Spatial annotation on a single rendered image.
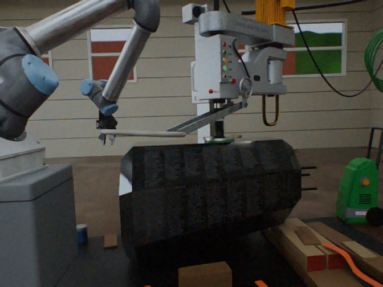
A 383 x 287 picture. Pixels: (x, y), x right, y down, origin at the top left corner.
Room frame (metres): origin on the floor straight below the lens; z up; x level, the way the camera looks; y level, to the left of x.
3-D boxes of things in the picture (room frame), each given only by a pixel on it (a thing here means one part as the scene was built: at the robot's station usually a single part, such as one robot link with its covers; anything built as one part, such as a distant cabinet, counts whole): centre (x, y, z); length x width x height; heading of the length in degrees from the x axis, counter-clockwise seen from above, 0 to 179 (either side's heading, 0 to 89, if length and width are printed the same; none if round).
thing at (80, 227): (2.54, 0.95, 0.08); 0.10 x 0.10 x 0.13
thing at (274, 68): (2.69, -0.68, 1.37); 0.19 x 0.19 x 0.20
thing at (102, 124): (1.85, 0.51, 1.04); 0.09 x 0.08 x 0.12; 162
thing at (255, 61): (2.50, -0.50, 1.33); 0.74 x 0.23 x 0.49; 133
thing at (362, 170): (2.87, -1.54, 0.43); 0.35 x 0.35 x 0.87; 83
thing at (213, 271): (1.77, -0.05, 0.07); 0.30 x 0.12 x 0.12; 103
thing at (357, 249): (2.06, -1.11, 0.09); 0.25 x 0.10 x 0.01; 4
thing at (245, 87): (2.24, -0.37, 1.22); 0.15 x 0.10 x 0.15; 133
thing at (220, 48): (2.12, -0.22, 1.40); 0.08 x 0.03 x 0.28; 133
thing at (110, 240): (2.51, 0.70, 0.02); 0.25 x 0.10 x 0.01; 15
